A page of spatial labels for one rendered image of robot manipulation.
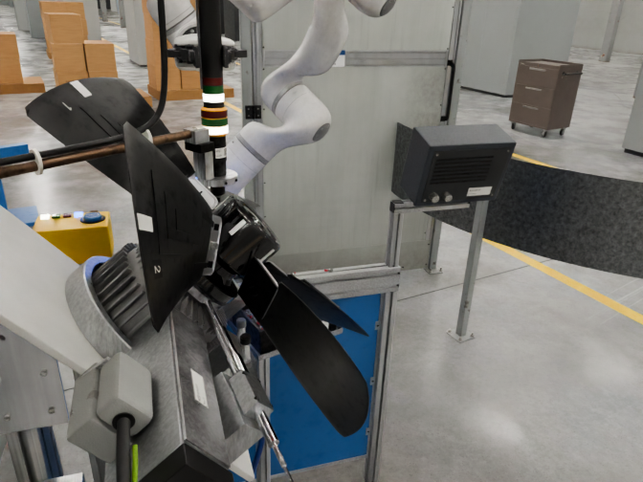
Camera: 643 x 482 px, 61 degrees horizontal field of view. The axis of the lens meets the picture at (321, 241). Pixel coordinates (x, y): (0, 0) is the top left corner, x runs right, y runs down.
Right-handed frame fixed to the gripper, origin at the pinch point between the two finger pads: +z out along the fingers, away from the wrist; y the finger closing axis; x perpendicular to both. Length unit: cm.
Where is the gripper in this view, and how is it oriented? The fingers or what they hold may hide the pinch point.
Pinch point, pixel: (210, 56)
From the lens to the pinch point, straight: 92.5
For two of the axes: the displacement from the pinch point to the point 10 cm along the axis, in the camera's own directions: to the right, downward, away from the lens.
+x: 0.3, -9.1, -4.1
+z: 3.0, 4.0, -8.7
